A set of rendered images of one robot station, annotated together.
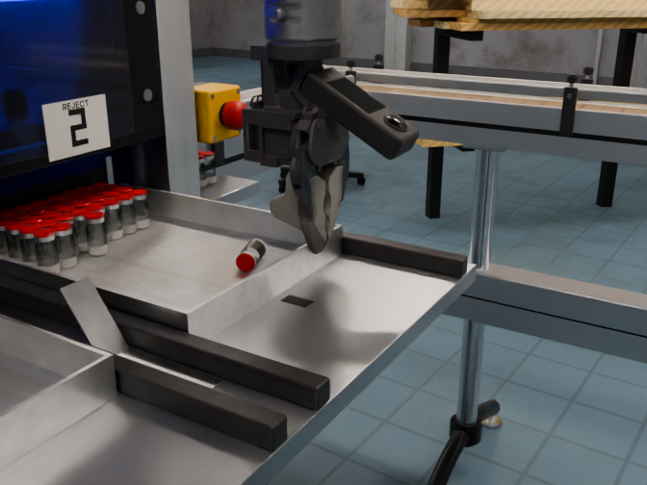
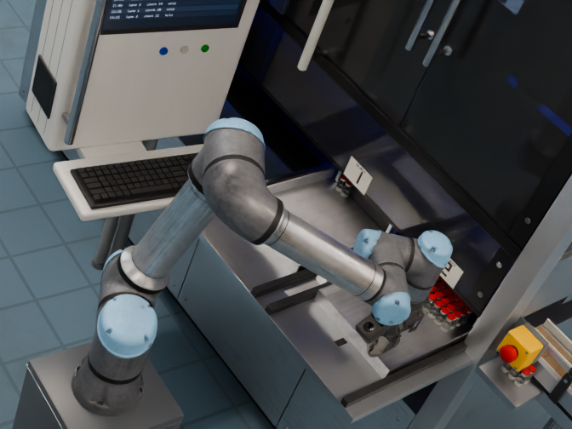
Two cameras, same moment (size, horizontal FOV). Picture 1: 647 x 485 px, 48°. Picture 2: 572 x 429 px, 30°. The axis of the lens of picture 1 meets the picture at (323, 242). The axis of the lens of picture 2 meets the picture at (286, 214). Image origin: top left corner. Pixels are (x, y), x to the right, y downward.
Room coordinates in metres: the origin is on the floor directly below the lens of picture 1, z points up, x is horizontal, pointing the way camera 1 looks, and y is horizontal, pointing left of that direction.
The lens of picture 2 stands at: (0.57, -1.75, 2.60)
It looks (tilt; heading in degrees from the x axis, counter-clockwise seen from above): 39 degrees down; 96
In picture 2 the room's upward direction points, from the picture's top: 23 degrees clockwise
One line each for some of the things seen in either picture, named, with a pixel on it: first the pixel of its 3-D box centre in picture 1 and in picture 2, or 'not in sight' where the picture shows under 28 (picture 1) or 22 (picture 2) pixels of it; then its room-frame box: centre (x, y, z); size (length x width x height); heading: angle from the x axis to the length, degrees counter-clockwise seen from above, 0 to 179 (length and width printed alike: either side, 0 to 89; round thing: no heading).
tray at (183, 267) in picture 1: (147, 247); (401, 312); (0.73, 0.19, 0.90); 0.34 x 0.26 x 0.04; 59
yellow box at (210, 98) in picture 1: (207, 112); (522, 346); (1.01, 0.16, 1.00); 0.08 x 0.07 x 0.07; 59
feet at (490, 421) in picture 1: (464, 443); not in sight; (1.52, -0.35, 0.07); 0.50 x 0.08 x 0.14; 149
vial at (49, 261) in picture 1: (46, 252); not in sight; (0.70, 0.29, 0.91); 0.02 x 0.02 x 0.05
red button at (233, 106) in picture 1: (232, 114); (509, 352); (0.99, 0.12, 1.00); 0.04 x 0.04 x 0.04; 59
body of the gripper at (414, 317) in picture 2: (297, 105); (402, 308); (0.72, 0.03, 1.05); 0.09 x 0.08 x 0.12; 59
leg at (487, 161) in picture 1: (476, 303); not in sight; (1.52, -0.35, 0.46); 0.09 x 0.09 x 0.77; 59
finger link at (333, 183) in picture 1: (311, 204); (386, 345); (0.73, 0.01, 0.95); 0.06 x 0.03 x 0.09; 59
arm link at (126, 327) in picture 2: not in sight; (123, 334); (0.23, -0.32, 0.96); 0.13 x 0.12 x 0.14; 113
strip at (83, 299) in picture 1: (139, 334); (312, 277); (0.51, 0.15, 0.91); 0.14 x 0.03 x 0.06; 59
